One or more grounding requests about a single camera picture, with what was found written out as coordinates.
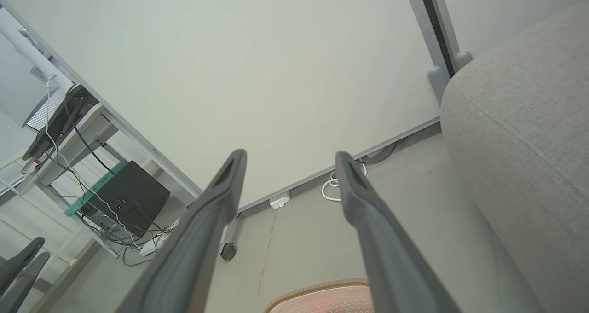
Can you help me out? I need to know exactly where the black laptop on stand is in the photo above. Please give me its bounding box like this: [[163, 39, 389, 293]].
[[22, 85, 100, 162]]

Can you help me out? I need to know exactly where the grey fabric sofa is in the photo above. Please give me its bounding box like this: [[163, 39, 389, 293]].
[[439, 0, 589, 313]]

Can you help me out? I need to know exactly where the white power strip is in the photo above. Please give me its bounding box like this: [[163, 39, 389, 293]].
[[139, 232, 172, 257]]

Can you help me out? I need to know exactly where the coiled white cable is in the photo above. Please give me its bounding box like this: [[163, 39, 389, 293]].
[[321, 162, 367, 202]]

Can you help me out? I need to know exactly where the black computer case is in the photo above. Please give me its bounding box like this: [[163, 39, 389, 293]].
[[77, 161, 170, 236]]

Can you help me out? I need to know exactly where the white round pole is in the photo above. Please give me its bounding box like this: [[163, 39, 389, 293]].
[[0, 9, 74, 93]]

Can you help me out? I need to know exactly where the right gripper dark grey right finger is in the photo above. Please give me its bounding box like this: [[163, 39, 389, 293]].
[[335, 151, 462, 313]]

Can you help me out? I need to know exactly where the white power cable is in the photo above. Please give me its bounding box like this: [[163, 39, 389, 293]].
[[45, 76, 144, 251]]

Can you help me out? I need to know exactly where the cream perforated laundry basket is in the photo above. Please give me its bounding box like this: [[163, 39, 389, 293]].
[[264, 278, 374, 313]]

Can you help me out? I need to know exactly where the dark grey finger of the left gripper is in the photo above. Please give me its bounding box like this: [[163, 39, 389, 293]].
[[0, 251, 51, 313], [0, 237, 46, 296]]

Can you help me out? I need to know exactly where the black power cable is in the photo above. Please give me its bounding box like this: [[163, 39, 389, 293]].
[[64, 85, 166, 267]]

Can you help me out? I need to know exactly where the thin black floor cable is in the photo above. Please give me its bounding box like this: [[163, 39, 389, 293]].
[[358, 142, 398, 166]]

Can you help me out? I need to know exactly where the narrow white partition panel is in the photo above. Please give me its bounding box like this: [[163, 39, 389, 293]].
[[437, 0, 589, 58]]

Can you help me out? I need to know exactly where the teal shelf board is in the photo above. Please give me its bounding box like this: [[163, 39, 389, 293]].
[[64, 161, 128, 217]]

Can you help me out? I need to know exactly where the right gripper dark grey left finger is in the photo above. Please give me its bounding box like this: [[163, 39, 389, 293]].
[[115, 149, 248, 313]]

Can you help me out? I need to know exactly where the wide white partition panel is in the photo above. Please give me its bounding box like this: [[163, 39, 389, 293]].
[[0, 0, 443, 213]]

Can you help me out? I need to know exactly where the grey partition foot with caster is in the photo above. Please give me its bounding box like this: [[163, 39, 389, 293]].
[[220, 212, 241, 261]]

